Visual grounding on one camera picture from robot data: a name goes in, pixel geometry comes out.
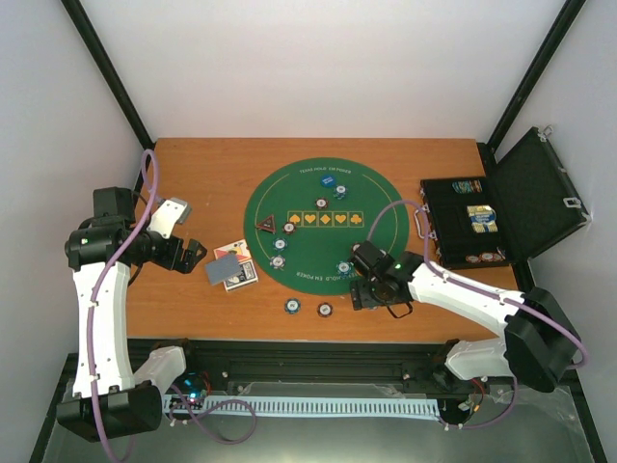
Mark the blue peach chips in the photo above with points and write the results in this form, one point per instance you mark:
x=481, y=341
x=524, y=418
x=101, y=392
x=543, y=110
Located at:
x=277, y=262

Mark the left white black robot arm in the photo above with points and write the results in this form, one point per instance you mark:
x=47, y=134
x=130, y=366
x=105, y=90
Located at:
x=110, y=398

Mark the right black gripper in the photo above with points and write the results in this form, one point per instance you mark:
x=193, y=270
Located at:
x=362, y=298

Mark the red white chips in case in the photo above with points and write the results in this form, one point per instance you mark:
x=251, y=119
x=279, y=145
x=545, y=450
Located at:
x=485, y=258

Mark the black poker case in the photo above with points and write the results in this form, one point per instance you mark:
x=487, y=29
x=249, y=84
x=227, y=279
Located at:
x=535, y=201

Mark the black red triangular dealer button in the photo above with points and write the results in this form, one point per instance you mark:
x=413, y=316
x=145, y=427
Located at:
x=268, y=224

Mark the light blue cable duct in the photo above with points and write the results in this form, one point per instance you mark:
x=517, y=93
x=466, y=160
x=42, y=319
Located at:
x=308, y=407

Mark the dark red chips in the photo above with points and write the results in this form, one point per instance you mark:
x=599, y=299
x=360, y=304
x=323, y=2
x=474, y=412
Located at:
x=289, y=227
x=321, y=203

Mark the multicolour chip row in case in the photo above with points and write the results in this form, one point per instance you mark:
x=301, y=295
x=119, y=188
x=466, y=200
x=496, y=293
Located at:
x=467, y=186

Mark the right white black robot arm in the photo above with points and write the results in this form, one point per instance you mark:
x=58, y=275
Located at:
x=534, y=341

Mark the blue small blind button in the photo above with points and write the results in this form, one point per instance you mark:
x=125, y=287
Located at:
x=328, y=181

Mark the blue gold card deck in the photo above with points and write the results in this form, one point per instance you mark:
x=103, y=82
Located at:
x=482, y=218

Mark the grey playing card deck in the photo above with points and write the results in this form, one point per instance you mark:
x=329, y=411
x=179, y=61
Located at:
x=222, y=269

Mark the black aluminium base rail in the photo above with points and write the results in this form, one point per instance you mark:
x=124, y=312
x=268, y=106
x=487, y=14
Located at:
x=228, y=365

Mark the teal blue chips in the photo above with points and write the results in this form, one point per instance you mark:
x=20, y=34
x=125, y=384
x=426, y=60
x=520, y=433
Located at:
x=344, y=268

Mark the dark red poker chip stack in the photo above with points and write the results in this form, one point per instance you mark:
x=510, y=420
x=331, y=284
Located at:
x=325, y=309

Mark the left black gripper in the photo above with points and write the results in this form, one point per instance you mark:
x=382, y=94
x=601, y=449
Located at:
x=172, y=260

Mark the round green poker mat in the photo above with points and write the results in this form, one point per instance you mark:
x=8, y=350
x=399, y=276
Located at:
x=323, y=237

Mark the blue poker chip stack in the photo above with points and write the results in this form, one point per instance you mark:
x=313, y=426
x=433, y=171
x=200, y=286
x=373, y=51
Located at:
x=292, y=305

